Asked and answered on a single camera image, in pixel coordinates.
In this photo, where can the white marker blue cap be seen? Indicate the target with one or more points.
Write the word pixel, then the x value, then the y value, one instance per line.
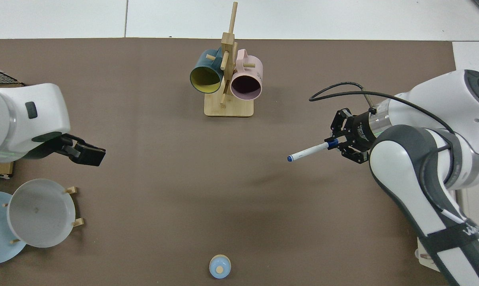
pixel 309 151

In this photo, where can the wooden plate rack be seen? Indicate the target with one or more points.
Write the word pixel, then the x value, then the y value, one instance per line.
pixel 71 190

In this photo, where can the grey plate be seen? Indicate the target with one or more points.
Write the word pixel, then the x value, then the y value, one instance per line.
pixel 40 214

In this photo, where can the brown table cloth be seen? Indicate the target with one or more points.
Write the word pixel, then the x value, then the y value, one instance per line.
pixel 152 190

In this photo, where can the pink cup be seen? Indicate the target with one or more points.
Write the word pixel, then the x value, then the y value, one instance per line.
pixel 252 69

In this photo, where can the wooden cup stand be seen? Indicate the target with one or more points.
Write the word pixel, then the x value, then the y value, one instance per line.
pixel 228 109

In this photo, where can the pale toaster oven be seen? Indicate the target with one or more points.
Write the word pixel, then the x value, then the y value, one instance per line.
pixel 424 258

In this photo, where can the dark blue cup yellow inside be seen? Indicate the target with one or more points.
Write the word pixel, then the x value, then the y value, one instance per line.
pixel 204 65

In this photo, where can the small blue round bell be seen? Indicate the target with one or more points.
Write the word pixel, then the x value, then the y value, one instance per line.
pixel 220 267

